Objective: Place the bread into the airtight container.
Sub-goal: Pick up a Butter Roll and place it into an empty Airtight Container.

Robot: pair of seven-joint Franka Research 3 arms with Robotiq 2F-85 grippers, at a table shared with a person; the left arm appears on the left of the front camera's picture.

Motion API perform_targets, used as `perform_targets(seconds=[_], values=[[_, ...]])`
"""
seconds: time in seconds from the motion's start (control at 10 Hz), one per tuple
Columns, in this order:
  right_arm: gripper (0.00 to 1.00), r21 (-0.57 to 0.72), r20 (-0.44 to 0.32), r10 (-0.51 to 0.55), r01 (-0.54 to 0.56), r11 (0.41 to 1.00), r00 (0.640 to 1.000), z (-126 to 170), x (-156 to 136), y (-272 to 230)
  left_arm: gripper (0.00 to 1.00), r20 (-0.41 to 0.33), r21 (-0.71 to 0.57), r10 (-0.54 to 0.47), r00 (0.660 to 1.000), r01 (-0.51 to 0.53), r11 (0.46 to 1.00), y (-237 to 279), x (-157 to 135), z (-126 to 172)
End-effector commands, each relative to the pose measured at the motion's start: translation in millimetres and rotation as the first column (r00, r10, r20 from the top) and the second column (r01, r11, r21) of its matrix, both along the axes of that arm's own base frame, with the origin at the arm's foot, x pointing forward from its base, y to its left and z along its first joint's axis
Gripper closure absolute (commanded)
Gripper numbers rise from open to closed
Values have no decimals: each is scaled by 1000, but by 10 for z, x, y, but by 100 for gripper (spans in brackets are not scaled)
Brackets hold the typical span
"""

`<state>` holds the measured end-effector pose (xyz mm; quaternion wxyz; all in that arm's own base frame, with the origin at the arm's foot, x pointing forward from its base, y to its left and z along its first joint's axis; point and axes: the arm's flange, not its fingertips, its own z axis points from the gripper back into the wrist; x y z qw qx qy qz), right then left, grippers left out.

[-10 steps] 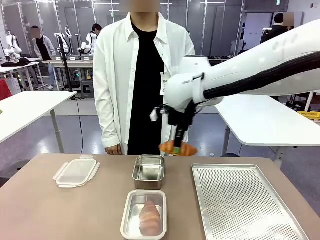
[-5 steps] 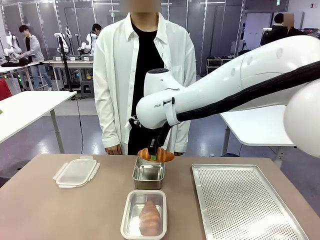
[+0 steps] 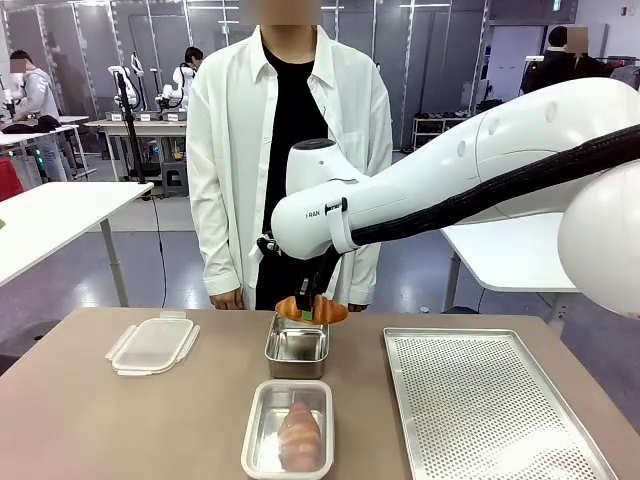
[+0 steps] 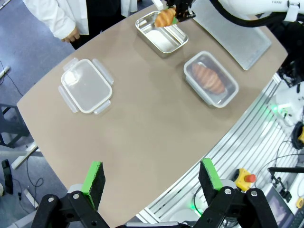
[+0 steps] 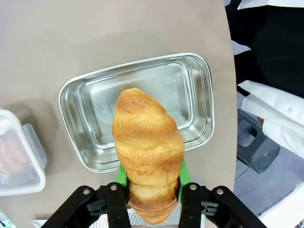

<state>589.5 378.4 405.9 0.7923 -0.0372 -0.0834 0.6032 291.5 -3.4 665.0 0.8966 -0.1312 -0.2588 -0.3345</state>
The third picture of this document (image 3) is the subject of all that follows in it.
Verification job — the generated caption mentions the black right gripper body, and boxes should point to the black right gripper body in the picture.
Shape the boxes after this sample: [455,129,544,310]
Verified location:
[305,247,345,292]

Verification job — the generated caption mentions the golden croissant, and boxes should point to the golden croissant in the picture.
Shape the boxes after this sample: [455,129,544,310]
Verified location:
[274,294,350,326]

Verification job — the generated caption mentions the white-rimmed metal container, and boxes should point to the white-rimmed metal container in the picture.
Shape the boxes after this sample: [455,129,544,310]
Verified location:
[240,378,335,480]

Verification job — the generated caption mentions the brown croissant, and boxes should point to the brown croissant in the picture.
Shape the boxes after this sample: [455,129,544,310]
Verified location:
[277,399,321,471]

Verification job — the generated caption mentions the person right forearm white sleeve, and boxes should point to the person right forearm white sleeve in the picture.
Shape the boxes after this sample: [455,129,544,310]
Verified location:
[197,194,242,297]

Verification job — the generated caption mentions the person left forearm white sleeve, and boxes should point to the person left forearm white sleeve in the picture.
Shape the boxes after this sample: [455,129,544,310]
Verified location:
[347,244,387,306]

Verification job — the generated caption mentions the small steel container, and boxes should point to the small steel container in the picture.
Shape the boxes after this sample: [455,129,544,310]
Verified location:
[264,312,331,380]

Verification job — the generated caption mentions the long steel container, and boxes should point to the long steel container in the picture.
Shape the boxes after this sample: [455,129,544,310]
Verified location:
[243,382,332,476]

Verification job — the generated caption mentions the person right hand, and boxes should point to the person right hand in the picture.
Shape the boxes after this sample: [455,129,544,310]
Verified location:
[212,292,243,312]

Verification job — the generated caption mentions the person in white shirt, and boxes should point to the person in white shirt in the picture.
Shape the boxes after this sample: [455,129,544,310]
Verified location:
[185,0,394,312]

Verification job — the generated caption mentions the translucent plastic lid white rim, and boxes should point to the translucent plastic lid white rim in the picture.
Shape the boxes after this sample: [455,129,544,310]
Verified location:
[104,309,201,377]

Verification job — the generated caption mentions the black step stool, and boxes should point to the black step stool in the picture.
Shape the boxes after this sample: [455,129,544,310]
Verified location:
[160,162,190,198]

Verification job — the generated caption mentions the shoe rack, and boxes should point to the shoe rack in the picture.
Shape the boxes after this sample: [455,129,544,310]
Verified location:
[412,110,474,152]

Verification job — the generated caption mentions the white table with grey legs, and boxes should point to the white table with grey legs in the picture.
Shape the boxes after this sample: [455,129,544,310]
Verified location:
[439,212,581,326]

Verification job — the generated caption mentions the perforated steel baking tray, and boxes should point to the perforated steel baking tray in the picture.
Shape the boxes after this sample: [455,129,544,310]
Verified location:
[383,327,619,480]

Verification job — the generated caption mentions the background long white workbench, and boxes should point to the background long white workbench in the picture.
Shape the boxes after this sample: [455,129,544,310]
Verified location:
[83,117,189,182]

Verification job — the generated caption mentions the background white robot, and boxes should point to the background white robot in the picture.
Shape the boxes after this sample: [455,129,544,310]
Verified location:
[107,52,147,115]
[154,64,189,112]

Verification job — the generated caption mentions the black tripod stand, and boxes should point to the black tripod stand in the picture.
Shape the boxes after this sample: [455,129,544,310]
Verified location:
[113,69,149,185]

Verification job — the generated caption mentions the background person dark hair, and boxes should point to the background person dark hair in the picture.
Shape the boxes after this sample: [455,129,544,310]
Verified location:
[172,46,205,111]

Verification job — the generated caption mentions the large white table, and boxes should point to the large white table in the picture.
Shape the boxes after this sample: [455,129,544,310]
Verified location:
[0,180,155,307]

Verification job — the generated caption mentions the background white desk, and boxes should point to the background white desk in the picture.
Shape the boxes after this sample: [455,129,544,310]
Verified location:
[0,114,97,182]

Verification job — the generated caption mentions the background person black clothes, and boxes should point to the background person black clothes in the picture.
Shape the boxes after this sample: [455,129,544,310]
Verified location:
[519,24,609,95]

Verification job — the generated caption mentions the red chair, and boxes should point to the red chair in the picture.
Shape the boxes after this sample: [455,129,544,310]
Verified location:
[0,157,25,202]

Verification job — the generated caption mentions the black cloth bundle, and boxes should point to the black cloth bundle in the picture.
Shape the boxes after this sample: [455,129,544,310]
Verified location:
[2,114,63,135]

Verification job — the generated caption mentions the background person grey hoodie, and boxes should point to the background person grey hoodie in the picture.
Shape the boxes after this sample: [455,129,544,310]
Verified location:
[8,49,76,182]

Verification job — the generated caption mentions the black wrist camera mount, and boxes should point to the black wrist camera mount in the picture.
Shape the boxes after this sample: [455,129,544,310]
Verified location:
[256,232,281,257]

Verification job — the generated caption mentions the black floor cable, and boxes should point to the black floor cable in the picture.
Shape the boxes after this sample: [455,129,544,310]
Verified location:
[148,193,167,308]

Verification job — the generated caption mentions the black sleeved arm cable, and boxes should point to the black sleeved arm cable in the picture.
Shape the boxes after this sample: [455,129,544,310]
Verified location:
[352,124,640,249]

